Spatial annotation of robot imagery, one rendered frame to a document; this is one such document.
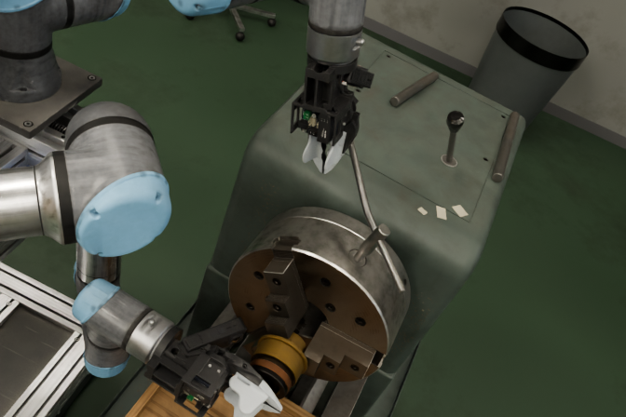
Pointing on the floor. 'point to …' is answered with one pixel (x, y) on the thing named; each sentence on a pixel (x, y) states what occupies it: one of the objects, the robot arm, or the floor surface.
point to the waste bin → (527, 60)
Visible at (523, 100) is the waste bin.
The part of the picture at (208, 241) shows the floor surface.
